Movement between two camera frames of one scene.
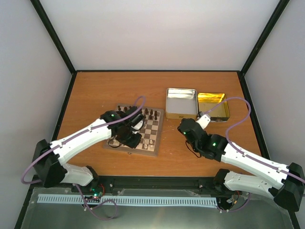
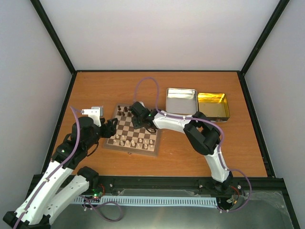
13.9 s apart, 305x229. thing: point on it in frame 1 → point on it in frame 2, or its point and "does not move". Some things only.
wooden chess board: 151,134 does not move
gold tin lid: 215,105 does not move
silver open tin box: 181,103 does not move
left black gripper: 132,144 → 110,129
